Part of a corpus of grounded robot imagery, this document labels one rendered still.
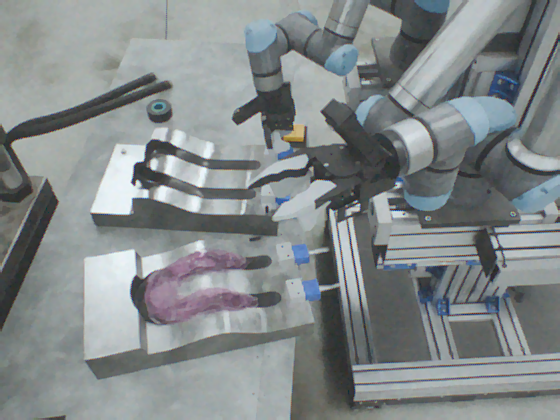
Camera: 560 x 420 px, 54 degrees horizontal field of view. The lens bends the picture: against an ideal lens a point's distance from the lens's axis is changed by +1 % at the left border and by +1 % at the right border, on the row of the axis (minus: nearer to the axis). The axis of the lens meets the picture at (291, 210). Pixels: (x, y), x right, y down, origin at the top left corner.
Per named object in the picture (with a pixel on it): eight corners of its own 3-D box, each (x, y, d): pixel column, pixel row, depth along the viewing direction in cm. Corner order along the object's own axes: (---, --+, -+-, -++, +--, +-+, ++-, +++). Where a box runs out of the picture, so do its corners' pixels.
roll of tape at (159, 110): (175, 119, 177) (173, 111, 174) (151, 125, 175) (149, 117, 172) (169, 104, 181) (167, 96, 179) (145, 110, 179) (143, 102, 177)
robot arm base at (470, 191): (482, 159, 132) (494, 129, 124) (501, 207, 123) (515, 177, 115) (420, 162, 131) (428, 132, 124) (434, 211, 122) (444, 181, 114)
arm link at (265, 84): (249, 78, 128) (253, 61, 134) (252, 95, 132) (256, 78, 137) (280, 76, 127) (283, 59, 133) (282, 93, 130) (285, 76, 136)
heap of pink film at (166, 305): (247, 252, 137) (245, 233, 131) (260, 313, 126) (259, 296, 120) (143, 271, 133) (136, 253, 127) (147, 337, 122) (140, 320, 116)
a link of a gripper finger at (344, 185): (323, 215, 68) (368, 180, 72) (323, 207, 67) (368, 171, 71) (297, 199, 71) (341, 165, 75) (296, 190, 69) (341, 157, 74)
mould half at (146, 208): (284, 167, 163) (284, 134, 153) (277, 236, 147) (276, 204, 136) (121, 158, 166) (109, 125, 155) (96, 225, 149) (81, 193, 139)
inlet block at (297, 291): (336, 281, 135) (338, 270, 130) (342, 299, 132) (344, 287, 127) (285, 292, 133) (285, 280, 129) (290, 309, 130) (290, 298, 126)
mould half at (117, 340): (289, 246, 145) (289, 221, 136) (313, 333, 129) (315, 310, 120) (97, 282, 138) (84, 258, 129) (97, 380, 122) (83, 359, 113)
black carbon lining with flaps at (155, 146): (261, 164, 154) (260, 140, 147) (255, 207, 144) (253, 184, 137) (141, 158, 156) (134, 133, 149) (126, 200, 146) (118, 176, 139)
